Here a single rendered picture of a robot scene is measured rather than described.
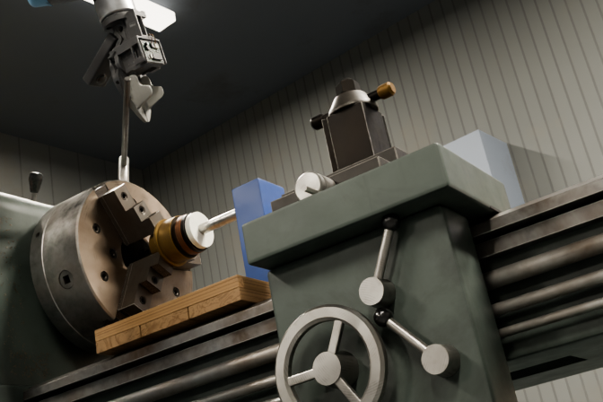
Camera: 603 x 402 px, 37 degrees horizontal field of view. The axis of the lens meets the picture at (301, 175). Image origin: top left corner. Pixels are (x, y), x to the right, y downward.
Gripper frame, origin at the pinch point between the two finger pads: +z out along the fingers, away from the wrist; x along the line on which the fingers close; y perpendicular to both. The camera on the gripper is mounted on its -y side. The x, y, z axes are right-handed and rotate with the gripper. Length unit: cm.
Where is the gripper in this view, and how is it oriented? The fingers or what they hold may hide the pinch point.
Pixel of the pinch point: (142, 117)
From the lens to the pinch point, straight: 176.6
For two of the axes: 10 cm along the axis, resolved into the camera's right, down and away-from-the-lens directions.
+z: 3.3, 9.3, -1.5
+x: 4.8, -0.2, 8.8
